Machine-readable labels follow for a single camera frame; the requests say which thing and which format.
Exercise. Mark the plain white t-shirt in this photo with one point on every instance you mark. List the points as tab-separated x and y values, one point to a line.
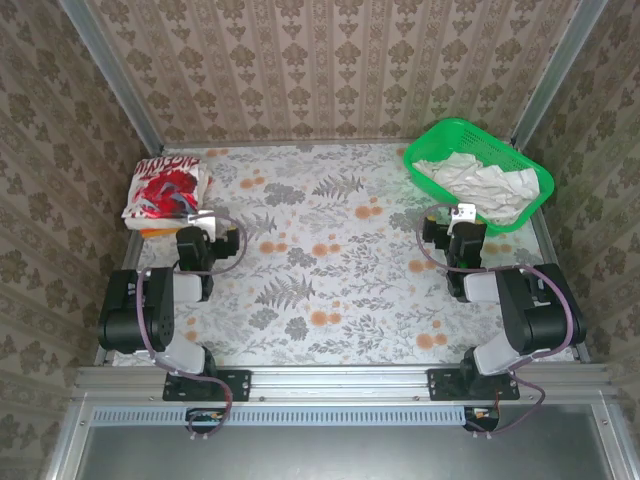
480	182

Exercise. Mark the green plastic basket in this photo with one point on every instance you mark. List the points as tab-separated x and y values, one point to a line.
450	131

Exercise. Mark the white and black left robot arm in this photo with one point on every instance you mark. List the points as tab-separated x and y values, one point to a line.
160	320

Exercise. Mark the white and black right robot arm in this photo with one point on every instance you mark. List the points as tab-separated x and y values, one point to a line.
530	315

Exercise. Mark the folded orange t-shirt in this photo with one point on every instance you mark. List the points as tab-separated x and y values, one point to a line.
157	233

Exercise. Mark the folded red print t-shirt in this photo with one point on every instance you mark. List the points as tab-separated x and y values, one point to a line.
165	192

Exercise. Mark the floral tablecloth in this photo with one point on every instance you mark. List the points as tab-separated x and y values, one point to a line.
325	280

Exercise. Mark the grey metal front panel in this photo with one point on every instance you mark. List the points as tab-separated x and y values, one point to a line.
325	455

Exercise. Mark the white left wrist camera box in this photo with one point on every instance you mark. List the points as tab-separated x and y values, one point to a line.
200	219

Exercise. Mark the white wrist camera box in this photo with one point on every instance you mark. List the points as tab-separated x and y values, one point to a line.
462	212
200	219

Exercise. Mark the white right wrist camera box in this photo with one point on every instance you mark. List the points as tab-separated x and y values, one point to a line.
462	212

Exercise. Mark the aluminium front rail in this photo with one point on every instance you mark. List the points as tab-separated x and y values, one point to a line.
340	382

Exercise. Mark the aluminium corner post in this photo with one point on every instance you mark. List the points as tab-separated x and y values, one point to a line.
115	80
555	70

